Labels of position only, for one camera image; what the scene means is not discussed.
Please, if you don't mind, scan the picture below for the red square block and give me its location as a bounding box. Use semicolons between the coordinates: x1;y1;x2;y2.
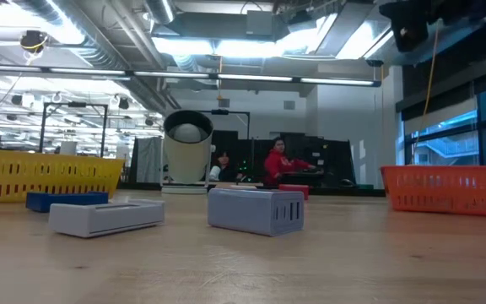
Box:
278;183;311;201

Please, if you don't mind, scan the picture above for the lavender slotted adapter box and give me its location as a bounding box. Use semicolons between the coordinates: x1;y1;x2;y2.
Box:
207;187;305;237

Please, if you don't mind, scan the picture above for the black cabinet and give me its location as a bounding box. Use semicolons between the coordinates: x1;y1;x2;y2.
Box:
278;132;356;189

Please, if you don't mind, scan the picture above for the grey ceiling unit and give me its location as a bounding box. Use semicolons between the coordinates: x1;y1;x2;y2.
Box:
246;10;276;37

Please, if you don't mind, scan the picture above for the long suspended linear light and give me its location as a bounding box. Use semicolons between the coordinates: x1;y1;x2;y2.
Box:
0;62;381;88

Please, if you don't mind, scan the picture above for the orange plastic basket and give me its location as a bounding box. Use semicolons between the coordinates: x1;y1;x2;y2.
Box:
380;164;486;219

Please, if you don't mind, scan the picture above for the bright ceiling light panel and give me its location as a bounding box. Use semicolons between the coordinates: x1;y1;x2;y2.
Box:
152;36;311;59

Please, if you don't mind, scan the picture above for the person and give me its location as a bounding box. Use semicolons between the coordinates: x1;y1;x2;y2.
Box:
262;137;318;187
211;150;239;183

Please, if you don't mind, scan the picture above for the black partition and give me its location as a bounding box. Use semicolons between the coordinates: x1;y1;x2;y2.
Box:
211;129;278;187

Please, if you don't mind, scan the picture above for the white ball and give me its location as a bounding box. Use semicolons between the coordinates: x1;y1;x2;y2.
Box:
171;122;205;144

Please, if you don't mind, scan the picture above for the white cylinder holder black rim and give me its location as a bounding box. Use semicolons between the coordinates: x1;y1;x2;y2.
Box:
161;109;215;195

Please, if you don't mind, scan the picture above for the grey curtain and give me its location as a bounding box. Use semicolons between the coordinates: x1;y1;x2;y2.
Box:
129;135;165;184

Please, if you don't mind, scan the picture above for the white flat slotted box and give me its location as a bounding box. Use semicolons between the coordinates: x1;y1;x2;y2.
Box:
48;198;166;239

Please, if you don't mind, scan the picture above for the yellow plastic basket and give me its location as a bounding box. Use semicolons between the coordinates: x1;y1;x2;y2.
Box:
0;148;126;204

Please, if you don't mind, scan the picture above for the blue flat box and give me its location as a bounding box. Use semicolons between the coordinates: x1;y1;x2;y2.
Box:
25;191;110;214

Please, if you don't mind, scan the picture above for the yellow hanging cable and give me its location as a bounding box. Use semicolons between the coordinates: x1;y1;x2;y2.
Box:
411;20;440;164

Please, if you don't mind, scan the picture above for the black camera stand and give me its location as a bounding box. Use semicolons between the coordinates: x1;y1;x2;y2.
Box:
196;108;251;140

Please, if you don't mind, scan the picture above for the silver ceiling duct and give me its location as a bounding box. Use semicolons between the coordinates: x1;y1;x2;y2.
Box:
143;0;176;25

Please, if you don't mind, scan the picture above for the black station frame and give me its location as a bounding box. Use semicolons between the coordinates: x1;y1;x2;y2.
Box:
39;100;109;158

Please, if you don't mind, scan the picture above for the black ceiling cord reel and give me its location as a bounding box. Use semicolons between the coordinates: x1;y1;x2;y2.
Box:
19;29;50;54

